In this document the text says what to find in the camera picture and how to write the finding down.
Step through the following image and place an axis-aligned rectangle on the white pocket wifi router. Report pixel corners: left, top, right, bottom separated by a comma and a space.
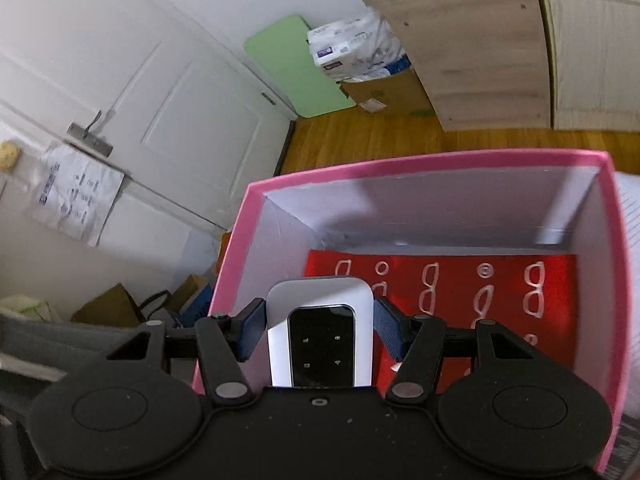
266, 276, 374, 388

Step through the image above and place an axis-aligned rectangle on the pink storage box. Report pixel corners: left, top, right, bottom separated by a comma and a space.
191, 148, 635, 476

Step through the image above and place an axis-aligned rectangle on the brown cardboard box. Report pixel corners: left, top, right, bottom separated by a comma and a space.
340, 68, 435, 117

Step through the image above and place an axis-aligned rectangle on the green folding table board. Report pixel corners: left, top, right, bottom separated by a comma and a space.
243, 14, 356, 118

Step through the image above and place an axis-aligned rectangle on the white plastic package bundle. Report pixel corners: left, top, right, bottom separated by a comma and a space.
307, 9, 411, 82

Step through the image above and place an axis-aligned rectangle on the wooden shelf cabinet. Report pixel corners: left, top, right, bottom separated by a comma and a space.
362, 0, 551, 131

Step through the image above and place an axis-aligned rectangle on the white door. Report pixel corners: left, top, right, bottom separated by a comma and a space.
0, 0, 296, 281

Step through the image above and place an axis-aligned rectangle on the light wood wardrobe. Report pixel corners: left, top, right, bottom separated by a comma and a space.
541, 0, 639, 131

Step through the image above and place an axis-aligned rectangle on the silver door handle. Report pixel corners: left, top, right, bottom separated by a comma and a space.
66, 110, 113, 158

